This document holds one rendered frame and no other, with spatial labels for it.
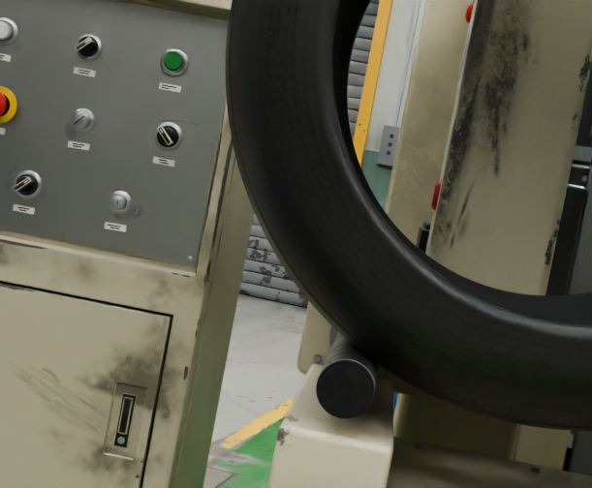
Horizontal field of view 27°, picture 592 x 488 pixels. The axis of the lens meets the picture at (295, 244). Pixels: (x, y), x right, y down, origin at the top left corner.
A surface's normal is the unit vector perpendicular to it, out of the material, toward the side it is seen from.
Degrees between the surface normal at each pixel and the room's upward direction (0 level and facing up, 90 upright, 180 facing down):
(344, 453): 90
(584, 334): 101
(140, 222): 90
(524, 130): 90
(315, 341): 90
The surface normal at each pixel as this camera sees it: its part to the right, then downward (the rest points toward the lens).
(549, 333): -0.11, 0.22
